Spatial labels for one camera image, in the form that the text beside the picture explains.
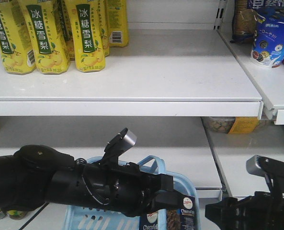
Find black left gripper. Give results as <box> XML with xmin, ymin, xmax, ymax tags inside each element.
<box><xmin>84</xmin><ymin>163</ymin><xmax>182</xmax><ymax>217</ymax></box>

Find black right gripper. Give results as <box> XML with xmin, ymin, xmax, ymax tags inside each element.
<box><xmin>205</xmin><ymin>187</ymin><xmax>284</xmax><ymax>230</ymax></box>

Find dark blue Chocofello cookie box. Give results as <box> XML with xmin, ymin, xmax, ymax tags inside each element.
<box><xmin>167</xmin><ymin>196</ymin><xmax>196</xmax><ymax>230</ymax></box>

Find light blue shopping basket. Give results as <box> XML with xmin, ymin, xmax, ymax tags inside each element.
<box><xmin>62</xmin><ymin>156</ymin><xmax>201</xmax><ymax>230</ymax></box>

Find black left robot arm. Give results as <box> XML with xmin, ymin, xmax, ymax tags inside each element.
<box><xmin>0</xmin><ymin>145</ymin><xmax>182</xmax><ymax>217</ymax></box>

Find right white shelf boards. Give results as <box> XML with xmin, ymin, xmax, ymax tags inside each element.
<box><xmin>201</xmin><ymin>0</ymin><xmax>284</xmax><ymax>199</ymax></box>

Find white store shelf unit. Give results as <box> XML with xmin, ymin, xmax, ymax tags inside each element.
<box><xmin>0</xmin><ymin>0</ymin><xmax>262</xmax><ymax>198</ymax></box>

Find yellow pear drink bottle right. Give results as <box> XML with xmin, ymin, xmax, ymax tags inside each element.
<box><xmin>65</xmin><ymin>0</ymin><xmax>105</xmax><ymax>73</ymax></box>

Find yellow pear drink bottle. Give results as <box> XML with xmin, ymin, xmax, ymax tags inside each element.
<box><xmin>106</xmin><ymin>0</ymin><xmax>129</xmax><ymax>47</ymax></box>
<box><xmin>0</xmin><ymin>0</ymin><xmax>36</xmax><ymax>75</ymax></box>
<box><xmin>65</xmin><ymin>0</ymin><xmax>105</xmax><ymax>73</ymax></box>
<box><xmin>18</xmin><ymin>0</ymin><xmax>70</xmax><ymax>74</ymax></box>

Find green label bottle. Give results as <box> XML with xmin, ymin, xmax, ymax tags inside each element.
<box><xmin>0</xmin><ymin>208</ymin><xmax>28</xmax><ymax>220</ymax></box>

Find yellow pear drink bottle rear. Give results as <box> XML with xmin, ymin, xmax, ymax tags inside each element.
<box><xmin>106</xmin><ymin>0</ymin><xmax>129</xmax><ymax>47</ymax></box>

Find brown cracker package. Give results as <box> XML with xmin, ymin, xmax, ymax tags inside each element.
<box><xmin>232</xmin><ymin>0</ymin><xmax>256</xmax><ymax>44</ymax></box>

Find blue mini cookie tub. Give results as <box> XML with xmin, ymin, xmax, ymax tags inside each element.
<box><xmin>250</xmin><ymin>6</ymin><xmax>284</xmax><ymax>68</ymax></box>

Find yellow pear drink bottle middle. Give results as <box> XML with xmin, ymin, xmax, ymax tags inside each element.
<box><xmin>18</xmin><ymin>0</ymin><xmax>70</xmax><ymax>74</ymax></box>

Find yellow pear bottle behind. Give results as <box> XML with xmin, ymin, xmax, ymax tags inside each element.
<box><xmin>57</xmin><ymin>0</ymin><xmax>75</xmax><ymax>60</ymax></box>

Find yellow pear drink bottle left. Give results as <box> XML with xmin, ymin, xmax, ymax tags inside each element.
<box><xmin>0</xmin><ymin>0</ymin><xmax>36</xmax><ymax>75</ymax></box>

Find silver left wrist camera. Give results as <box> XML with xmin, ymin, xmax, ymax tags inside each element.
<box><xmin>100</xmin><ymin>127</ymin><xmax>137</xmax><ymax>165</ymax></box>

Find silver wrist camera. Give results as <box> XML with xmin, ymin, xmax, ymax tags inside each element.
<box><xmin>100</xmin><ymin>127</ymin><xmax>137</xmax><ymax>165</ymax></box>
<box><xmin>246</xmin><ymin>155</ymin><xmax>284</xmax><ymax>194</ymax></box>

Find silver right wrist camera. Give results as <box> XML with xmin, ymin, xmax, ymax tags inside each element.
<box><xmin>246</xmin><ymin>155</ymin><xmax>284</xmax><ymax>194</ymax></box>

